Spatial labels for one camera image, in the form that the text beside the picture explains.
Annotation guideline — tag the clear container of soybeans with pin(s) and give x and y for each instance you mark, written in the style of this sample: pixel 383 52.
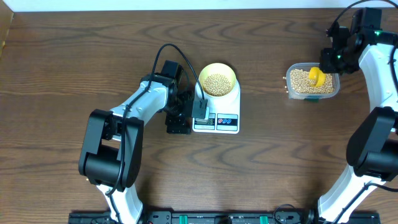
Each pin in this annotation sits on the clear container of soybeans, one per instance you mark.
pixel 299 86

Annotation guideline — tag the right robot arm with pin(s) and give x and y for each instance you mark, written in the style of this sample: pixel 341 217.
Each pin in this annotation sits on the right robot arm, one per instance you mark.
pixel 370 154

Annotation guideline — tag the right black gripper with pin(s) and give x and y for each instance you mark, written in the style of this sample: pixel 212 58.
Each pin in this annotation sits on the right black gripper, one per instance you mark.
pixel 326 66

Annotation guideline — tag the yellow measuring scoop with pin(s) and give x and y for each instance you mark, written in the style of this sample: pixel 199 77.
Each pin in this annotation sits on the yellow measuring scoop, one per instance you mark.
pixel 316 77

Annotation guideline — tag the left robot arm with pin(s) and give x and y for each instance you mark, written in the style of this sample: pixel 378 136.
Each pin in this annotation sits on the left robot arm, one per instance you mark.
pixel 112 147

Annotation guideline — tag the white digital kitchen scale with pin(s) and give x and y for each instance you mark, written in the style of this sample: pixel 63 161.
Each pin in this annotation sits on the white digital kitchen scale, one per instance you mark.
pixel 224 114

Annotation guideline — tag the yellow plastic bowl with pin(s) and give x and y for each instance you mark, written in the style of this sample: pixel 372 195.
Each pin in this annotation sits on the yellow plastic bowl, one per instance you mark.
pixel 217 79

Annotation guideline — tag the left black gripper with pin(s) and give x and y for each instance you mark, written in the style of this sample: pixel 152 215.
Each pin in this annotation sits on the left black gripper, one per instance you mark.
pixel 180 122

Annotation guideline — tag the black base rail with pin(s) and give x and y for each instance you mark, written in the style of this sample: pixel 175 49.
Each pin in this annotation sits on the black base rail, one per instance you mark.
pixel 166 217

